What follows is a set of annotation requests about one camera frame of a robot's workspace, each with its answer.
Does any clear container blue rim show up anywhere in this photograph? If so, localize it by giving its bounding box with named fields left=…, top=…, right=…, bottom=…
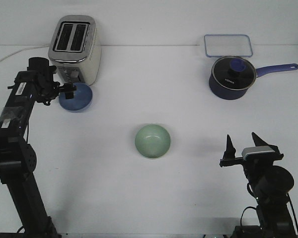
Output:
left=204, top=34, right=253, bottom=58

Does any white toaster power cable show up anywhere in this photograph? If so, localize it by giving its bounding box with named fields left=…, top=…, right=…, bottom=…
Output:
left=0, top=45, right=52, bottom=82

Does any green bowl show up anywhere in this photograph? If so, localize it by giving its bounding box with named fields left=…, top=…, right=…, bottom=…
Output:
left=135, top=124, right=171, bottom=159

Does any silver two-slot toaster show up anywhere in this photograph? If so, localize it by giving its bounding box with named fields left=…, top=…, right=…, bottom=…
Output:
left=48, top=15, right=102, bottom=86

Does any blue bowl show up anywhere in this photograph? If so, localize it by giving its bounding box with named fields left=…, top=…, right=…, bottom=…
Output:
left=59, top=82, right=93, bottom=113

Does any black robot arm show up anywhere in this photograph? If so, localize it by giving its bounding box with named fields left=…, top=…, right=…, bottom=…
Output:
left=220, top=133, right=298, bottom=238
left=0, top=57, right=76, bottom=238

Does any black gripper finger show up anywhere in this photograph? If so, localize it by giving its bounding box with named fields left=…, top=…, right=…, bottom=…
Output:
left=251, top=132, right=267, bottom=146
left=223, top=135, right=236, bottom=160
left=64, top=91, right=74, bottom=100
left=63, top=83, right=76, bottom=91

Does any blue saucepan with handle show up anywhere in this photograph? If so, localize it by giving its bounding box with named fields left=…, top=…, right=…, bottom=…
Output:
left=209, top=56, right=298, bottom=100

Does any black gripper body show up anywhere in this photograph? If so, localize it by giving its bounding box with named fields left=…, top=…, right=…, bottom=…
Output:
left=36, top=68, right=64, bottom=103
left=219, top=146, right=284, bottom=176

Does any glass pot lid blue knob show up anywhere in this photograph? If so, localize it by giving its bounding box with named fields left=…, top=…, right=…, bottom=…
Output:
left=211, top=56, right=256, bottom=90

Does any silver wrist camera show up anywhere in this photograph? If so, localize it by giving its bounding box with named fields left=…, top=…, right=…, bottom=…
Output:
left=241, top=146, right=275, bottom=160

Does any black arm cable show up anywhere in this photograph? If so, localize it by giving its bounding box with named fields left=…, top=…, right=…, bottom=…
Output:
left=239, top=183, right=298, bottom=236
left=17, top=119, right=32, bottom=235

